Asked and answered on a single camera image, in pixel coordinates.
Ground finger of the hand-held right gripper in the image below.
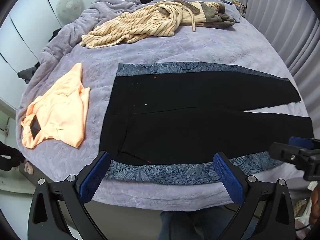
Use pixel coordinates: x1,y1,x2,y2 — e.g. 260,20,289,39
289,137,320,150
269,142,310,167

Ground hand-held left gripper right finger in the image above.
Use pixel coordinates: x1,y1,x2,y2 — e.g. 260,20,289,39
212,152,297,240

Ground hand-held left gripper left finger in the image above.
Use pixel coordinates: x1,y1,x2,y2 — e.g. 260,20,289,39
27,151,112,240

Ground black pants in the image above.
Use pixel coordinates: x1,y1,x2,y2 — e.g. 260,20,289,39
99,73,315,166

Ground person's legs in jeans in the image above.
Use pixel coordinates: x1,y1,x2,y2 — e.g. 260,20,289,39
159,210,229,240

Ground blue patterned cloth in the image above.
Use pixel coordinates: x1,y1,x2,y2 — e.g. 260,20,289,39
104,61,292,186

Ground peach orange garment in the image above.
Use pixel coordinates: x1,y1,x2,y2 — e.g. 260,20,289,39
20,63,91,148

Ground black cloth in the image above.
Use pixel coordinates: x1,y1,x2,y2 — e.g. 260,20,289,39
0,141,26,172

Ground grey curtain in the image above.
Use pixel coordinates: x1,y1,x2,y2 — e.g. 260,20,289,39
244,0,320,85

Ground dark grey cloth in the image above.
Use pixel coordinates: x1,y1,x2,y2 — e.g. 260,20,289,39
17,61,42,83

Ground purple plush blanket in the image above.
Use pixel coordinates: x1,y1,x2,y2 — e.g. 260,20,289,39
15,0,313,212

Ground brown grey fleece garment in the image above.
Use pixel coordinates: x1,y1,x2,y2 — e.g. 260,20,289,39
160,0,236,32

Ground beige striped fleece robe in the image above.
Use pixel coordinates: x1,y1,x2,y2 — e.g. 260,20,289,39
80,1,220,49

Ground white wardrobe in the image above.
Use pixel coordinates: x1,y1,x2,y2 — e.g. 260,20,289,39
0,0,99,74

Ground round white plush toy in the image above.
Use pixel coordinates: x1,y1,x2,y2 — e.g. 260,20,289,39
55,0,83,20

